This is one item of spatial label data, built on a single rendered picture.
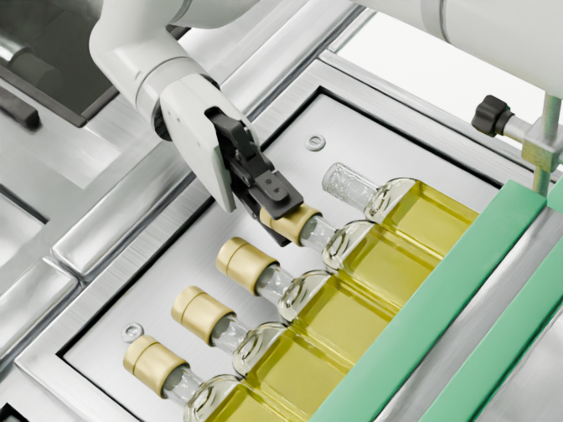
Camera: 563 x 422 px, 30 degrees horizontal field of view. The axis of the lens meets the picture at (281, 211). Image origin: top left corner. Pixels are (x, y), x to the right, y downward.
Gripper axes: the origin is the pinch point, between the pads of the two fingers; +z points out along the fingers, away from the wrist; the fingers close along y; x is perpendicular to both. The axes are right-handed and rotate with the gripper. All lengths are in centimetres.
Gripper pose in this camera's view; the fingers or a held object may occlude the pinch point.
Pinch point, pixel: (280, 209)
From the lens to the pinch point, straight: 91.4
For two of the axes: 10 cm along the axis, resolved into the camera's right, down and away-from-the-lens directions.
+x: 8.1, -5.4, 2.5
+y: -1.2, -5.6, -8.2
